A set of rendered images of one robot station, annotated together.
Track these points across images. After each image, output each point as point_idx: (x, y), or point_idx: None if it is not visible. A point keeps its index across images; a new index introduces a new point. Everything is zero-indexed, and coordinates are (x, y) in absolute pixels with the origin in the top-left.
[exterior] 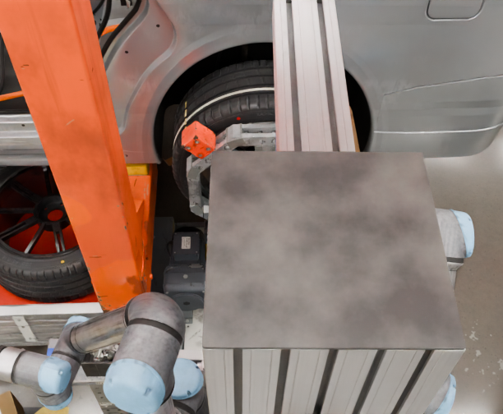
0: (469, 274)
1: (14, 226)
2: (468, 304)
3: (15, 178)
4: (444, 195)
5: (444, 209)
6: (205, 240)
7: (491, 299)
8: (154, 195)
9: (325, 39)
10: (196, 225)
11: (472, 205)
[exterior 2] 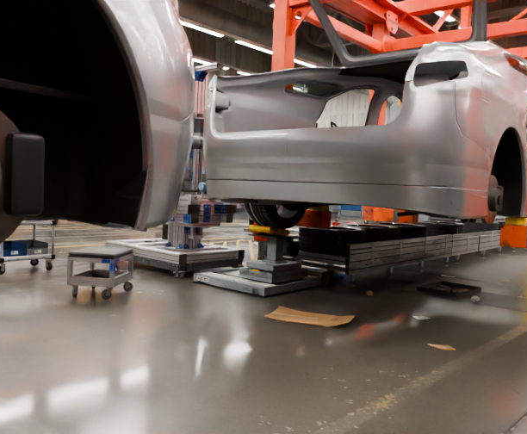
0: (180, 301)
1: (332, 228)
2: (170, 297)
3: (355, 228)
4: (229, 313)
5: (194, 136)
6: (288, 248)
7: (161, 300)
8: (305, 220)
9: (212, 65)
10: (313, 278)
11: (207, 314)
